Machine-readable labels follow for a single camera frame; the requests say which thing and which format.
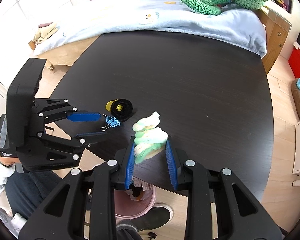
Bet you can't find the bed with blue blanket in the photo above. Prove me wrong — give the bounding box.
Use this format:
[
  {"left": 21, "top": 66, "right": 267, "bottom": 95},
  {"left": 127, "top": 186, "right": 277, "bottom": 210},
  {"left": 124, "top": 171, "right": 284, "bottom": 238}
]
[{"left": 34, "top": 0, "right": 267, "bottom": 57}]

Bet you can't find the green white fuzzy sock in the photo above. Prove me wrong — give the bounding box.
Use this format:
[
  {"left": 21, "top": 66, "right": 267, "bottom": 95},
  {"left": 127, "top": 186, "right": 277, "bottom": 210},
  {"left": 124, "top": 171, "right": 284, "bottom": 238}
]
[{"left": 132, "top": 111, "right": 169, "bottom": 165}]

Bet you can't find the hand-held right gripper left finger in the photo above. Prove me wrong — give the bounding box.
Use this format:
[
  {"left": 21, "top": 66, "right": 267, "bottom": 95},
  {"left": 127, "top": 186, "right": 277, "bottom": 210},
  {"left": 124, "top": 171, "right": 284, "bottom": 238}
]
[{"left": 17, "top": 135, "right": 137, "bottom": 240}]

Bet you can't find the crumpled white wrapper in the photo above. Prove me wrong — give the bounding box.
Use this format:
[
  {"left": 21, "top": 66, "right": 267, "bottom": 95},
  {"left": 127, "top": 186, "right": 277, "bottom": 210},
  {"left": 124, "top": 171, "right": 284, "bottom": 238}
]
[{"left": 141, "top": 182, "right": 154, "bottom": 194}]

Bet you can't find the white wardrobe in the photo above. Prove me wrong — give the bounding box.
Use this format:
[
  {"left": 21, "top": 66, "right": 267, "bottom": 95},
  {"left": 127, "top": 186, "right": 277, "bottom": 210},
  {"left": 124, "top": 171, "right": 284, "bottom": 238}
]
[{"left": 0, "top": 0, "right": 75, "bottom": 80}]

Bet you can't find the person's white jacket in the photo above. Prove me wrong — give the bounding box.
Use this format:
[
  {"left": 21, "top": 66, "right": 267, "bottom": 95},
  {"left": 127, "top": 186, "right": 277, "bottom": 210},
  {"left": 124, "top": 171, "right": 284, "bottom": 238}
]
[{"left": 0, "top": 200, "right": 28, "bottom": 238}]

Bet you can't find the wooden bed frame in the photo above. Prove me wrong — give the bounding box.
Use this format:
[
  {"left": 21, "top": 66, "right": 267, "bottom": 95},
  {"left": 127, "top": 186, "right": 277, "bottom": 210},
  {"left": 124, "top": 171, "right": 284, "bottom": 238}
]
[{"left": 27, "top": 0, "right": 292, "bottom": 75}]

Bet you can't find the red storage box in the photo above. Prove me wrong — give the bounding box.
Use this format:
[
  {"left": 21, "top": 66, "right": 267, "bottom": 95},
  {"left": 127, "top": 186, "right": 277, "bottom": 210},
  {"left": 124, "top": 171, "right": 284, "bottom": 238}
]
[{"left": 289, "top": 42, "right": 300, "bottom": 85}]

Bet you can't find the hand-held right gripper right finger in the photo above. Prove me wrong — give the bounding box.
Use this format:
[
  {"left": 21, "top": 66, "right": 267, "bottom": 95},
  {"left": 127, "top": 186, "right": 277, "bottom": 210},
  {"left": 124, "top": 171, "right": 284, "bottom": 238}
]
[{"left": 165, "top": 139, "right": 283, "bottom": 240}]

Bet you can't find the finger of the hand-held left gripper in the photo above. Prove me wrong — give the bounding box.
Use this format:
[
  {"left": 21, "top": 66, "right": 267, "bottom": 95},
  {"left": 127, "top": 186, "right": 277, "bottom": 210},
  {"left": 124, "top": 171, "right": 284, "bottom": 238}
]
[
  {"left": 31, "top": 98, "right": 101, "bottom": 137},
  {"left": 16, "top": 131, "right": 108, "bottom": 172}
]

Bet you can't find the person's leg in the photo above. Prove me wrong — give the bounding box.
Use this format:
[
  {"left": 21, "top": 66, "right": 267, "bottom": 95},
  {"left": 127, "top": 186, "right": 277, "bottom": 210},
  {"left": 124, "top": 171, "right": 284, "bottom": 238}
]
[
  {"left": 5, "top": 171, "right": 65, "bottom": 220},
  {"left": 116, "top": 220, "right": 147, "bottom": 240}
]

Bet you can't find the blue binder clip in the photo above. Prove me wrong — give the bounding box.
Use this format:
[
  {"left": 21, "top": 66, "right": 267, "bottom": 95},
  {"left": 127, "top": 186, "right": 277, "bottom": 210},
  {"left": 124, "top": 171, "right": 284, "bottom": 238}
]
[{"left": 101, "top": 114, "right": 121, "bottom": 132}]

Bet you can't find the black fuzzy tape roll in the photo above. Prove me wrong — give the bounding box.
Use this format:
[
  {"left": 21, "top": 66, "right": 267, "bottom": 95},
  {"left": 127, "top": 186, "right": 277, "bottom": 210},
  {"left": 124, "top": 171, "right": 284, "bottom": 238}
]
[{"left": 111, "top": 98, "right": 133, "bottom": 122}]

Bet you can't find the person's left forearm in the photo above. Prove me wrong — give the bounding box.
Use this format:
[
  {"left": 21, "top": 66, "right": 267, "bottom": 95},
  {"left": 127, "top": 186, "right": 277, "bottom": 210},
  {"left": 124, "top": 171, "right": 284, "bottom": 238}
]
[{"left": 0, "top": 132, "right": 18, "bottom": 200}]

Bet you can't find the person's black right shoe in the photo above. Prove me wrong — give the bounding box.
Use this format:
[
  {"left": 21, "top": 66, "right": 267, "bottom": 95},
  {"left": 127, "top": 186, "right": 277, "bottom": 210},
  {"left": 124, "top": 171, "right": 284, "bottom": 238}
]
[{"left": 130, "top": 201, "right": 174, "bottom": 230}]

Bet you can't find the yellow round disc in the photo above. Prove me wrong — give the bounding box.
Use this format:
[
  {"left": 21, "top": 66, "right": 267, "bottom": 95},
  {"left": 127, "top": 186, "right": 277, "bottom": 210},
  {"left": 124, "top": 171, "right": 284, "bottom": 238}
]
[{"left": 106, "top": 100, "right": 118, "bottom": 112}]

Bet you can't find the pink plastic waste bin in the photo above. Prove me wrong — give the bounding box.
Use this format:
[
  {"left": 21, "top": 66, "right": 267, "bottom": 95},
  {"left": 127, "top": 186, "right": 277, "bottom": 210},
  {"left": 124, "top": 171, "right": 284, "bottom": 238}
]
[{"left": 114, "top": 177, "right": 157, "bottom": 219}]

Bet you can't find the beige folded towel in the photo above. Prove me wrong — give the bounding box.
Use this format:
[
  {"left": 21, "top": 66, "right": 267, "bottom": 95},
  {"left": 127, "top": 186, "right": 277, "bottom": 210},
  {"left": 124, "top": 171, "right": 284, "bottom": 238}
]
[{"left": 32, "top": 22, "right": 58, "bottom": 45}]

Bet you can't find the person's right leg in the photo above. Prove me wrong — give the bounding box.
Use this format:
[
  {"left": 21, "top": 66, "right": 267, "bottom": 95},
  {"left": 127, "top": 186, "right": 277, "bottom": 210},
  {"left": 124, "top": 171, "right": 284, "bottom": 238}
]
[{"left": 116, "top": 220, "right": 147, "bottom": 240}]

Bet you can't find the person's left leg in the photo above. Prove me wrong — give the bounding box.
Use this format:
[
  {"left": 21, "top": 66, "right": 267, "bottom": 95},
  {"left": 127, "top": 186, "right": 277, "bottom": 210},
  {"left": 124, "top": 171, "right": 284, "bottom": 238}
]
[{"left": 5, "top": 171, "right": 65, "bottom": 220}]

